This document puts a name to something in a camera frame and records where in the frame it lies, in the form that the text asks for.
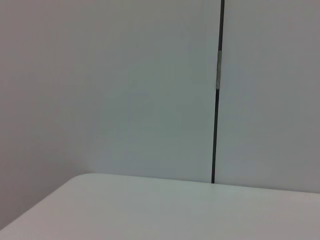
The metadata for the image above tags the white tape piece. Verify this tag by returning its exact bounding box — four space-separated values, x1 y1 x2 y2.
215 49 223 90

